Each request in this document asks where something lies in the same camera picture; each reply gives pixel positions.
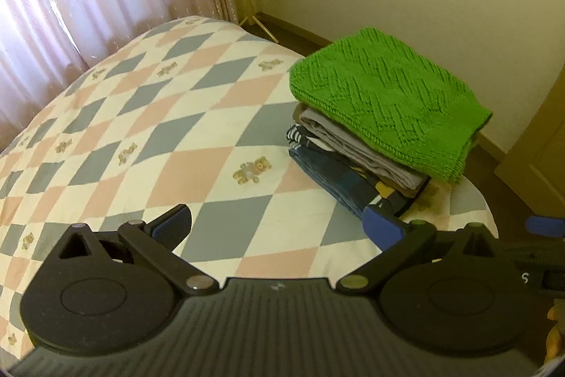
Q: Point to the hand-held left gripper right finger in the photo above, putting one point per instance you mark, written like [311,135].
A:
[384,229]

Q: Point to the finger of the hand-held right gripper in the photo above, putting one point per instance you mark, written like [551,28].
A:
[547,226]

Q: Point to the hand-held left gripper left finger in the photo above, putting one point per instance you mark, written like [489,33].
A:
[174,224]

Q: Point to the green knitted sweater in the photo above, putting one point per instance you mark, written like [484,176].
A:
[388,94]

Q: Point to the person's right hand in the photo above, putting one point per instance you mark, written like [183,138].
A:
[557,333]

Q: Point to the dark patterned folded garment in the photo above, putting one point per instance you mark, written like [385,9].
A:
[370,187]

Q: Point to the wooden door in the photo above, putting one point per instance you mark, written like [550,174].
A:
[538,156]

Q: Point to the grey folded garment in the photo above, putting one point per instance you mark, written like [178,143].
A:
[353,147]

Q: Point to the blue denim folded garment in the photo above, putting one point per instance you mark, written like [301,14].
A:
[318,165]

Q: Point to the diamond patterned quilt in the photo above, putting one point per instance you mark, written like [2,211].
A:
[176,116]

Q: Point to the striped folded garment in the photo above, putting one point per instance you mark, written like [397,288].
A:
[298,135]

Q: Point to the khaki folded garment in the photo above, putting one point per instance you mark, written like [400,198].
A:
[301,111]

